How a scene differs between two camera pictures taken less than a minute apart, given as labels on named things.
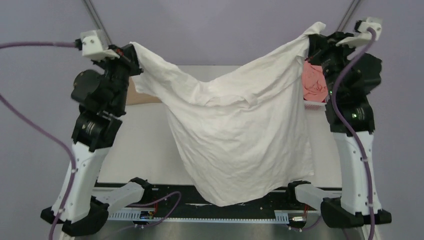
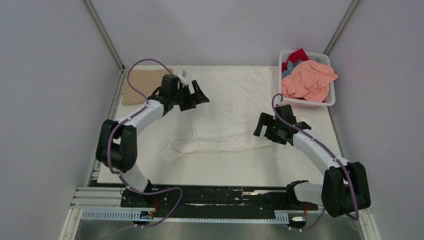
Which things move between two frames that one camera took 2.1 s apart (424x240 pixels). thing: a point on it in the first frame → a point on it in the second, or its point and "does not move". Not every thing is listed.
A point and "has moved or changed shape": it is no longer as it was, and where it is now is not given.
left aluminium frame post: x=93 y=12 does not move
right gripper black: x=321 y=45 → x=267 y=120
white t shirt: x=244 y=134 has moved or changed shape
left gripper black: x=128 y=59 → x=198 y=96
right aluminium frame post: x=346 y=18 does not move
